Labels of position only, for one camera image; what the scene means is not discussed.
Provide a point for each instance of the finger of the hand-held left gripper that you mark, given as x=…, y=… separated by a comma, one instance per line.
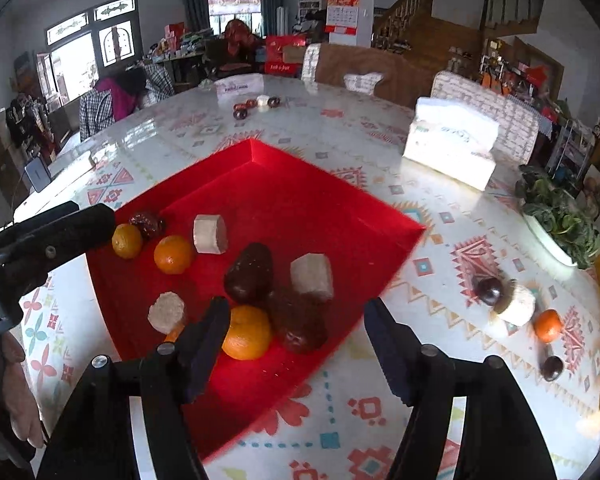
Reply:
x=65, y=237

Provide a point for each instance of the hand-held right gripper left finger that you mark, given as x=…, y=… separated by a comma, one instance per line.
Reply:
x=204, y=352

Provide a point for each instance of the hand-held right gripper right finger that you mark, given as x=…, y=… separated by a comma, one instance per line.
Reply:
x=391, y=355

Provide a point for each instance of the small mandarin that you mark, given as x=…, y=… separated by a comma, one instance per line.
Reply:
x=127, y=241
x=548, y=325

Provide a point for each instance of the dark avocado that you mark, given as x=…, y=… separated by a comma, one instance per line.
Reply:
x=250, y=272

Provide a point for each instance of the large red date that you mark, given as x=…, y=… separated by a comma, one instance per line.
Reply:
x=300, y=320

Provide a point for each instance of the large sugarcane piece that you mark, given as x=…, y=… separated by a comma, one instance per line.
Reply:
x=312, y=276

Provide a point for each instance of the red plastic tray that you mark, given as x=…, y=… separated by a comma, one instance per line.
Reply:
x=300, y=210

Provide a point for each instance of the person's left hand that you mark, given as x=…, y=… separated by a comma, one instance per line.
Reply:
x=22, y=390

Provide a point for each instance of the grey tablet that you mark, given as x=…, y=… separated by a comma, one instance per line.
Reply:
x=37, y=174

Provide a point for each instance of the white oval plate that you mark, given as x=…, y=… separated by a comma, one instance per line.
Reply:
x=550, y=242

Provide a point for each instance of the glazed entrance door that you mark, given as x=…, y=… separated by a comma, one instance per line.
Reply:
x=92, y=42

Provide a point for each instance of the small red date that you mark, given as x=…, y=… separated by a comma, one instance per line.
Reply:
x=250, y=103
x=274, y=102
x=239, y=111

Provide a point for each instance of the plate of green leaves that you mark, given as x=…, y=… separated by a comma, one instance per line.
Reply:
x=560, y=210

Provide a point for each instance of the small white tissue pack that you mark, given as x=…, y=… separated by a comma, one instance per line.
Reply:
x=240, y=87

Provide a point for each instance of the red decoration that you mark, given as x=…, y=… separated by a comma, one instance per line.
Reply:
x=240, y=40

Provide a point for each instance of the chair with patterned cover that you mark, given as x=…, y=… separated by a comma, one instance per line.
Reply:
x=500, y=110

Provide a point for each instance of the blue curtain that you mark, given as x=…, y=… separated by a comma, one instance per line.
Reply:
x=271, y=2
x=195, y=0

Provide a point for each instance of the metal rack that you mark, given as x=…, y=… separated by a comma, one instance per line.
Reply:
x=570, y=150

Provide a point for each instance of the white chair cushion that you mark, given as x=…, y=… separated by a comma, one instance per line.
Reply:
x=364, y=83

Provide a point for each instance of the red gift box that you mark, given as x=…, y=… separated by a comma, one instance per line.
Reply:
x=286, y=55

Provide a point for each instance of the brown chair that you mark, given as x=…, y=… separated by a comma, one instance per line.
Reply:
x=360, y=67

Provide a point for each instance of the wooden staircase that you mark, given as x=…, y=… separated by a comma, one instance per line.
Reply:
x=430, y=25

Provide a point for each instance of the red wall calendar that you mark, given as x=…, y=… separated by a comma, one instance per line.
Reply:
x=342, y=7

